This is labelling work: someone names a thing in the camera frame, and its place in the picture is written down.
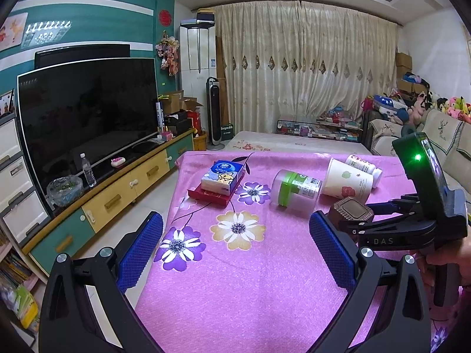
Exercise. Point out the pile of plush toys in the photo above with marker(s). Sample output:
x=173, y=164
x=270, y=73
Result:
x=449, y=104

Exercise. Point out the teal and yellow cabinet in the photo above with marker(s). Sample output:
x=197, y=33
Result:
x=110, y=202

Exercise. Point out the white plastic bottle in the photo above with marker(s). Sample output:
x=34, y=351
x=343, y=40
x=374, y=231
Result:
x=368, y=167

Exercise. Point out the stack of books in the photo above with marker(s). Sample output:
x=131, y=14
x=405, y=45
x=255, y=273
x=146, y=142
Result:
x=18, y=286

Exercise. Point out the large black television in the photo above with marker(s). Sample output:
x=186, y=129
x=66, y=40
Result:
x=88, y=117

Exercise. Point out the pile of books and toys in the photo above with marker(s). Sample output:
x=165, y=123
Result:
x=323, y=128

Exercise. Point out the red flat box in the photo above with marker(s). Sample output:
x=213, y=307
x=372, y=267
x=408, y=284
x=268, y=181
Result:
x=213, y=199

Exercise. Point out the white wall hook rack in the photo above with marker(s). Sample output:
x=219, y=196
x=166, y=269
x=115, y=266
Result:
x=46, y=33

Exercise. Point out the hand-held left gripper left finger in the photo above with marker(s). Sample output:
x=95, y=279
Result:
x=141, y=253

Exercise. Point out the open cardboard boxes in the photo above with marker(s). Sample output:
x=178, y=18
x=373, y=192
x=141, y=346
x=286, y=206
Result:
x=176, y=106

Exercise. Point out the person's right hand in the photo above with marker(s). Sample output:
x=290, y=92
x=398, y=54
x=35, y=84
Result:
x=449, y=253

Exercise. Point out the black tower fan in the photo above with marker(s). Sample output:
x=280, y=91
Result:
x=215, y=117

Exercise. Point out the small pink toy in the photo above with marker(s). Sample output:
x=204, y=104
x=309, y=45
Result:
x=117, y=161

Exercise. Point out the pink floral tablecloth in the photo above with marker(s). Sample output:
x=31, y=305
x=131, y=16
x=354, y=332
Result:
x=239, y=301

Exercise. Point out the blue tissue pack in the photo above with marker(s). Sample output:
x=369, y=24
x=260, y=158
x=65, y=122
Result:
x=222, y=176

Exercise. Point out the red round wall decal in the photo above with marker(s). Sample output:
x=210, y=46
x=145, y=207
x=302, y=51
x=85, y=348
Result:
x=166, y=17

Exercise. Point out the yellow bucket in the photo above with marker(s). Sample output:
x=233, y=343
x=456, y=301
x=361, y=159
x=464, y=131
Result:
x=200, y=141

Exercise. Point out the cream patterned curtain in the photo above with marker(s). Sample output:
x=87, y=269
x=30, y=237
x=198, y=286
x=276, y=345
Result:
x=294, y=62

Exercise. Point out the glass bowl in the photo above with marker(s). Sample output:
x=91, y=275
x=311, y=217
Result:
x=64, y=191

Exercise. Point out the blue star-print bag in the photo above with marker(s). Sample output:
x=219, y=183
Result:
x=384, y=103

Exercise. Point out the brown square lid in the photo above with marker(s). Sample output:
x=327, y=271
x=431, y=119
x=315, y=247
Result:
x=349, y=209

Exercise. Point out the stack of cardboard boxes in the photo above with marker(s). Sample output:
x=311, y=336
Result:
x=404, y=66

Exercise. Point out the white plastic drawer unit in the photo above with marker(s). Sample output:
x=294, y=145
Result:
x=18, y=184

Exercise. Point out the frosted jar with green band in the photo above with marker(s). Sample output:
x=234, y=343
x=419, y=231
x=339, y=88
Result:
x=294, y=191

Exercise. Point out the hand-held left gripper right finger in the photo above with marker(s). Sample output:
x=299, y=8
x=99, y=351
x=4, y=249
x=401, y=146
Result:
x=331, y=253

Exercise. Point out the black wall screen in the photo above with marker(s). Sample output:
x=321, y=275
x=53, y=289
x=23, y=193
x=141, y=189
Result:
x=81, y=53

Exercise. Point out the beige sofa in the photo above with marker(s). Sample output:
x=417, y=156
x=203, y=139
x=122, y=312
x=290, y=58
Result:
x=445, y=125

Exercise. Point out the white standing air conditioner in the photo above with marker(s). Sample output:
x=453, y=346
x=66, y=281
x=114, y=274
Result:
x=197, y=62

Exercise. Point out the wall poster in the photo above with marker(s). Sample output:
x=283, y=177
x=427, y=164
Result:
x=13, y=31

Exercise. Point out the clear water bottle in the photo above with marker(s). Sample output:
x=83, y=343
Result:
x=88, y=171

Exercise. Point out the hanging flower ornament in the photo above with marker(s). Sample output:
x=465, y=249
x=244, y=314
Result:
x=169, y=55

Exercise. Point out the white paper cup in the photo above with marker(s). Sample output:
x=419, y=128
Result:
x=349, y=182

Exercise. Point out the dark round cushion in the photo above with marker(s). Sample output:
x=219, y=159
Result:
x=408, y=130

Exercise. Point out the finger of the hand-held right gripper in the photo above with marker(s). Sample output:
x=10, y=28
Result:
x=397, y=205
x=382, y=223

